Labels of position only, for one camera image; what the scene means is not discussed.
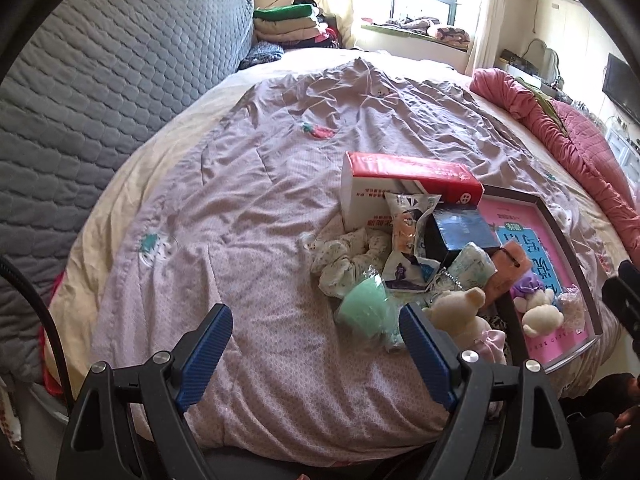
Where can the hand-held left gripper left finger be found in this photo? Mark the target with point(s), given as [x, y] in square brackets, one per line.
[207, 355]

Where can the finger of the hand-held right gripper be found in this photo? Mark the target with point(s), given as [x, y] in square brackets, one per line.
[622, 292]

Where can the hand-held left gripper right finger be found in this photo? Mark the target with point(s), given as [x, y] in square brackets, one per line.
[425, 355]

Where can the cream teddy bear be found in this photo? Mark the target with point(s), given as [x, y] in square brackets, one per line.
[455, 310]

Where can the green mask bundle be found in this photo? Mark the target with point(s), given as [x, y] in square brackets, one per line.
[362, 305]

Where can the floral fabric scrunchie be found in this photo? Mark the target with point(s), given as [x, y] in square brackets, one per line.
[335, 260]

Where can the pink printed box tray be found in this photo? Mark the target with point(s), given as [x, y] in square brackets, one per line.
[500, 215]

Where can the clear plastic bag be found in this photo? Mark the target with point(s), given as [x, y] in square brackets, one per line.
[570, 310]

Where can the white snack packet dark print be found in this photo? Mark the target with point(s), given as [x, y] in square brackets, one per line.
[405, 272]

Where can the small plush with purple hat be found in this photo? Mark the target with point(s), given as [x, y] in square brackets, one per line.
[540, 317]

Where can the orange pouch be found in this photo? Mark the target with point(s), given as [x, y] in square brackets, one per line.
[510, 270]

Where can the person's dark clothing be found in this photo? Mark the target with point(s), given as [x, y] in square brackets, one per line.
[595, 405]

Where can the dark blue box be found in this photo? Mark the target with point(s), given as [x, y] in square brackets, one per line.
[460, 230]

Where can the white drawer unit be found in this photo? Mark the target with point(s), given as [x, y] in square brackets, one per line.
[625, 150]

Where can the white snack packet orange print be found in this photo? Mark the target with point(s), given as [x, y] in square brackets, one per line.
[405, 210]

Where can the pink ruffled comforter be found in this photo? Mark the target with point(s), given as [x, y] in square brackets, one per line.
[575, 150]

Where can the lilac bed quilt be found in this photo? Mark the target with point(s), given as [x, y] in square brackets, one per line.
[250, 210]

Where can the red and white carton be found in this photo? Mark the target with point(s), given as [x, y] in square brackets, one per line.
[400, 167]

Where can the green patterned cloth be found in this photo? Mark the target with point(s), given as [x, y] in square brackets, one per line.
[547, 107]

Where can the black television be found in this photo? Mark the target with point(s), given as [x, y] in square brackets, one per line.
[622, 85]

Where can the cluttered dressing table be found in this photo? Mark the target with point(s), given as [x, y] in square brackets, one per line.
[520, 67]

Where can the white framed mirror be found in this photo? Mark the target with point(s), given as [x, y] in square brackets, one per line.
[542, 57]

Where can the grey quilted headboard cover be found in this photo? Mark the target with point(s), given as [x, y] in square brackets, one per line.
[100, 85]

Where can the dark knitted blanket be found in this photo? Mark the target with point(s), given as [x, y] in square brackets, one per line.
[260, 55]

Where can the cream curtain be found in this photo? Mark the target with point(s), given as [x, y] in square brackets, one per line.
[340, 0]
[485, 20]

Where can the clothes on windowsill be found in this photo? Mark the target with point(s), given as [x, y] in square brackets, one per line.
[425, 25]

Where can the stack of folded clothes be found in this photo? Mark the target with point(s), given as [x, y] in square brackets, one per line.
[285, 25]

